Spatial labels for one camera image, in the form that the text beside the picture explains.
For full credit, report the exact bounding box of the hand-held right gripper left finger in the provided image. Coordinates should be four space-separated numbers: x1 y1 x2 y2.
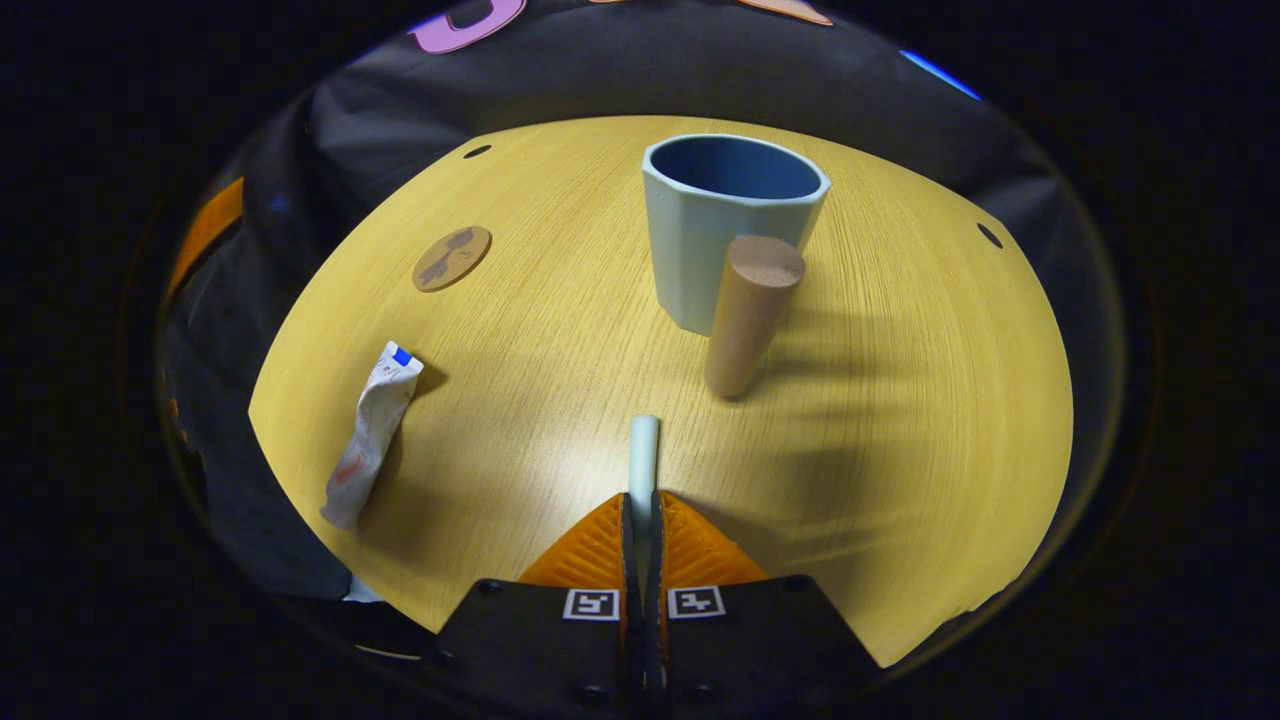
425 492 635 720

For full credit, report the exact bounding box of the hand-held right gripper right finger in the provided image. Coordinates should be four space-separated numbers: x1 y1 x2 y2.
650 490 886 720

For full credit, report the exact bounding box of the white toothbrush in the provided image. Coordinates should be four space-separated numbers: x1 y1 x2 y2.
628 415 661 591

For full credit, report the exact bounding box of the round wooden coaster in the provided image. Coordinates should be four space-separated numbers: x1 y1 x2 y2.
412 226 493 293

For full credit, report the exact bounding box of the white toothpaste tube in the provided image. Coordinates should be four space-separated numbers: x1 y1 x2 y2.
320 341 425 530

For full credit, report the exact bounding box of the blue cup with wooden handle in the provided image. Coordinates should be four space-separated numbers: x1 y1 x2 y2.
641 133 832 401

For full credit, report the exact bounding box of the wooden desktop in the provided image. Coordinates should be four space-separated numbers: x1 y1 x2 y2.
248 115 1076 669

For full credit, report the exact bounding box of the black backdrop cloth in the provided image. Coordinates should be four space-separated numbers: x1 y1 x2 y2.
160 0 1131 601

